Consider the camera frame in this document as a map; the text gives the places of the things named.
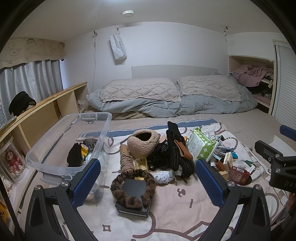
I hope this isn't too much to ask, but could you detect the beige printed valance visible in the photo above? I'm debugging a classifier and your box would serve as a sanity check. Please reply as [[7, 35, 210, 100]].
[[0, 37, 66, 70]]

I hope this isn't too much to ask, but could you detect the pink clothes pile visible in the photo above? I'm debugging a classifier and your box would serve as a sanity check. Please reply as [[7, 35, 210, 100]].
[[232, 65, 274, 87]]

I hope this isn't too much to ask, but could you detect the black stitched glove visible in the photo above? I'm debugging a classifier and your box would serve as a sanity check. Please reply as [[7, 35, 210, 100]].
[[166, 121, 196, 178]]

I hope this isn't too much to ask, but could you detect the grey curtain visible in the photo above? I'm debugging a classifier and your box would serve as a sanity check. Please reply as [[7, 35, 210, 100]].
[[0, 60, 64, 121]]

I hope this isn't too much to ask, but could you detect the black box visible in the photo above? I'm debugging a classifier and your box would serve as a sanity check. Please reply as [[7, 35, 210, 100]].
[[115, 178, 152, 217]]

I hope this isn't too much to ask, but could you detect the twine roll on cardboard tube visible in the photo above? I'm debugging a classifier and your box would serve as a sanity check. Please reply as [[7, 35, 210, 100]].
[[120, 145, 136, 175]]

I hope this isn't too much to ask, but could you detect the white hanging bag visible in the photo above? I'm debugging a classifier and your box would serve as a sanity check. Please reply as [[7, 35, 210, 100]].
[[109, 32, 127, 61]]

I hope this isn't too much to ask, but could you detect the small beige box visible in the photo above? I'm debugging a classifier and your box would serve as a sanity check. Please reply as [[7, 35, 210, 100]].
[[222, 152, 234, 172]]

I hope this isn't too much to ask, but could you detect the small white open box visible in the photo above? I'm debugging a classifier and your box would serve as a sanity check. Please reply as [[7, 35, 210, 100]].
[[264, 135, 285, 154]]

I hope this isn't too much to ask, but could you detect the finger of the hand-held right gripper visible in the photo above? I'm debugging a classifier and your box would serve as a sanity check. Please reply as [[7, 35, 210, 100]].
[[254, 140, 284, 166], [279, 125, 296, 142]]

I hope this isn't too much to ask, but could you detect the beige fluffy hat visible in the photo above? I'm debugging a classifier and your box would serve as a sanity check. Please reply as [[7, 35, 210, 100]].
[[127, 130, 160, 160]]

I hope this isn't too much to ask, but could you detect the black cap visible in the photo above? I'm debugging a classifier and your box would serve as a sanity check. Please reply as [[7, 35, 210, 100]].
[[9, 91, 37, 116]]

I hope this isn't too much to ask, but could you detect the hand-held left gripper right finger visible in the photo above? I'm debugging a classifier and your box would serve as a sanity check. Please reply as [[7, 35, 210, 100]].
[[195, 159, 271, 241]]

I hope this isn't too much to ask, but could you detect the brown leather piece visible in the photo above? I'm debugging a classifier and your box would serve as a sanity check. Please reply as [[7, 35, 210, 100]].
[[174, 139, 193, 160]]

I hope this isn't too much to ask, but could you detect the closet alcove shelf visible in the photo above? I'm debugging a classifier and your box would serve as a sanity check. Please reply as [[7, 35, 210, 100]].
[[228, 55, 277, 114]]

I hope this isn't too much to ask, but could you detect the furry leopard headband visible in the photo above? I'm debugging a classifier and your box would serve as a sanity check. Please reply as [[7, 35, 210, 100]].
[[110, 169, 156, 209]]

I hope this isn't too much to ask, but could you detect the red box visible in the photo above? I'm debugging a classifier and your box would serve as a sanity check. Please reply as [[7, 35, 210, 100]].
[[229, 166, 251, 186]]

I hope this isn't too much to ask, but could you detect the printed blanket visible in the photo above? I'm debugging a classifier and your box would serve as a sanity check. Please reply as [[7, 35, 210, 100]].
[[53, 118, 287, 241]]

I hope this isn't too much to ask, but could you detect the clear plastic storage bin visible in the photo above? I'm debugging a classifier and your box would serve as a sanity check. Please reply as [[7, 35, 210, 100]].
[[25, 112, 112, 202]]

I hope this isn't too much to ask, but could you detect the yellow plastic case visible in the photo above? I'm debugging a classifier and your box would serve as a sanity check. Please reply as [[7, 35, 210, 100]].
[[134, 158, 149, 181]]

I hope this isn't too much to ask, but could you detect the green wet wipes packet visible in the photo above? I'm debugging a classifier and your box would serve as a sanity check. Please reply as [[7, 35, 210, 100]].
[[186, 127, 220, 163]]

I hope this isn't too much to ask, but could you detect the dark clothes pile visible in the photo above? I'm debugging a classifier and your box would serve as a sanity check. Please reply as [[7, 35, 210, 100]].
[[251, 86, 273, 98]]

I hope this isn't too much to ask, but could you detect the beige textured pillow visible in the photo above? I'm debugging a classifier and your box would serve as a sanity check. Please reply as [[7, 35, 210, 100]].
[[100, 78, 182, 103], [177, 75, 242, 102]]

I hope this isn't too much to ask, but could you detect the white crochet pouch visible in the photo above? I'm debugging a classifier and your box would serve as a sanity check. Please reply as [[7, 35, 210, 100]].
[[153, 169, 174, 184]]

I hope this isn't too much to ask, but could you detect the grey duvet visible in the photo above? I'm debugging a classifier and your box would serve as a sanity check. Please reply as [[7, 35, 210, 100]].
[[87, 83, 258, 117]]

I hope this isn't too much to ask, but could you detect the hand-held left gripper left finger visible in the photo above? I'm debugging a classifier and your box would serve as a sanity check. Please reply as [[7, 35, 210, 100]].
[[25, 159, 101, 241]]

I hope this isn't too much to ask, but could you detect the wooden shelf unit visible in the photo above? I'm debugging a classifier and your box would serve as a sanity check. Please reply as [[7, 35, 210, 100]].
[[0, 82, 89, 186]]

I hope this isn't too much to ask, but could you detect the white louvre door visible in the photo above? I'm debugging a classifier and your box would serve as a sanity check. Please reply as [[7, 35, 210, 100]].
[[272, 40, 296, 130]]

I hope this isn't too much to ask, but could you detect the black cloth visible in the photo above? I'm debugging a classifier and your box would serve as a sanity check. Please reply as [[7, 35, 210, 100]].
[[67, 142, 85, 167]]

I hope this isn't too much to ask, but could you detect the white hanging cable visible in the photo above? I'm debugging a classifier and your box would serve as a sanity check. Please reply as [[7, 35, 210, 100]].
[[92, 30, 99, 91]]

